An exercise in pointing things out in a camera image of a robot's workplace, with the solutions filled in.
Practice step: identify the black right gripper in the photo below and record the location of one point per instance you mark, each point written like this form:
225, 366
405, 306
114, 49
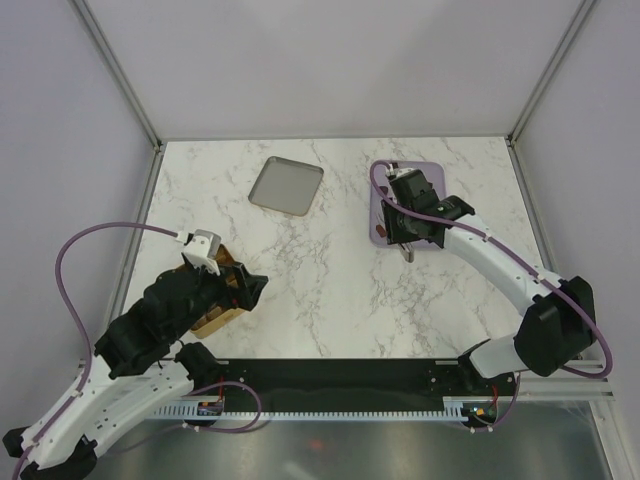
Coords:
394, 234

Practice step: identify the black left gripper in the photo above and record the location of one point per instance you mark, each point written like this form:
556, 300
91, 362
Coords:
250, 287

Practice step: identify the metal tongs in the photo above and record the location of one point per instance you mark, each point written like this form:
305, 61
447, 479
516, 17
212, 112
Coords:
407, 251

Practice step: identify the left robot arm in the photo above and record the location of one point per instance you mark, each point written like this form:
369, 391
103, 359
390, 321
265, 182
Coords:
103, 403

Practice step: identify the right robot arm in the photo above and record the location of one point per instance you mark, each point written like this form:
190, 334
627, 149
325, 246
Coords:
553, 330

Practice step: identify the lilac plastic tray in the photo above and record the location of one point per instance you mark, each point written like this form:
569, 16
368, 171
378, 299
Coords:
433, 172

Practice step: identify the silver tin lid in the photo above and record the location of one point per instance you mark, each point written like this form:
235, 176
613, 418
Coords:
286, 186

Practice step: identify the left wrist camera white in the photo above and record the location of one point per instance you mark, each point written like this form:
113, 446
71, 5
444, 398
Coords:
200, 249

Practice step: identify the white slotted cable duct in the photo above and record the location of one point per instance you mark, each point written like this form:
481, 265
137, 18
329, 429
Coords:
195, 410

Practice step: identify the right aluminium frame post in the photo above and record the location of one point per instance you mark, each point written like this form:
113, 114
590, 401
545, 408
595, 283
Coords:
569, 37

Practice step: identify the aluminium frame post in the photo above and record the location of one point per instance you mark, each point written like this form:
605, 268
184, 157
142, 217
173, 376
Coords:
569, 37
99, 40

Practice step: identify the left aluminium frame post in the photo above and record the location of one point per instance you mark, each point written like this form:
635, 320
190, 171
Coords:
99, 40

